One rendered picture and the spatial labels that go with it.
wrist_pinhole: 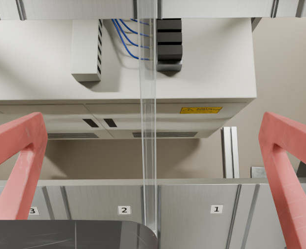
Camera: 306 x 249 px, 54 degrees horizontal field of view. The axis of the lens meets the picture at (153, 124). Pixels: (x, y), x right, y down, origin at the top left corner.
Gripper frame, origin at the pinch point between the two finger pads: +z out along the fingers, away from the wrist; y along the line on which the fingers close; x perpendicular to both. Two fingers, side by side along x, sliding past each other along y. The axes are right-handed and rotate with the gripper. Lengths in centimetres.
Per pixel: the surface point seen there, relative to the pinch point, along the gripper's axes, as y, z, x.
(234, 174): -23, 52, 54
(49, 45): 21, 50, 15
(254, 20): -23, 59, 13
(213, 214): -7.3, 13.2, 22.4
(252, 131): -40, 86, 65
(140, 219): 1.5, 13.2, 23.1
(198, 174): -18, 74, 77
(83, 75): 13.1, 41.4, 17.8
